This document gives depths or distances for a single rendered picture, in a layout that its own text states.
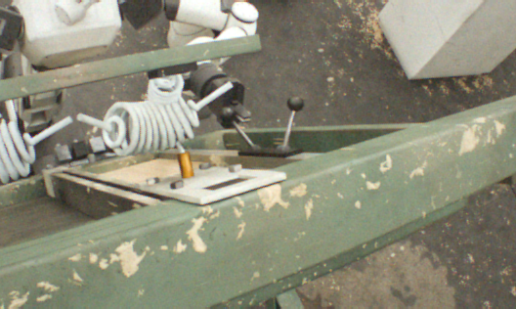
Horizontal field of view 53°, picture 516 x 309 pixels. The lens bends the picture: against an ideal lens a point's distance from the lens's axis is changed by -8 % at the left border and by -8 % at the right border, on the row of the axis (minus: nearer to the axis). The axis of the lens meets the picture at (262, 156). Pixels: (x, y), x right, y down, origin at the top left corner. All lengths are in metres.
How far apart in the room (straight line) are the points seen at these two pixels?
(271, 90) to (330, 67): 0.50
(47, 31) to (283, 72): 2.15
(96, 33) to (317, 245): 1.02
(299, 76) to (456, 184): 2.72
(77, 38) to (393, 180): 1.01
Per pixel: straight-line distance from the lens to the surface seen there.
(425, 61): 3.74
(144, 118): 0.64
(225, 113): 1.23
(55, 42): 1.47
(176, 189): 0.61
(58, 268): 0.50
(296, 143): 1.52
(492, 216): 3.75
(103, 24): 1.49
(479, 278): 3.48
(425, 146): 0.71
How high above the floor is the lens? 2.43
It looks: 54 degrees down
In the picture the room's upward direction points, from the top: 36 degrees clockwise
